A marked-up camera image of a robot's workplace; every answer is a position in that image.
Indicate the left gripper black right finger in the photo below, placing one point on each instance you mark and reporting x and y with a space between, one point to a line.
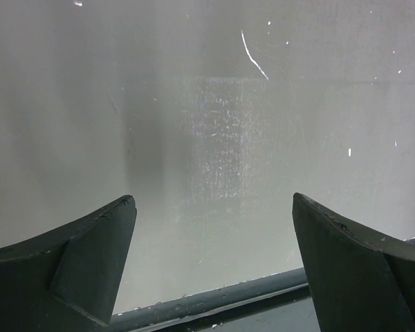
360 279

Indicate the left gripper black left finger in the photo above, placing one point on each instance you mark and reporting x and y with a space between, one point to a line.
67 279

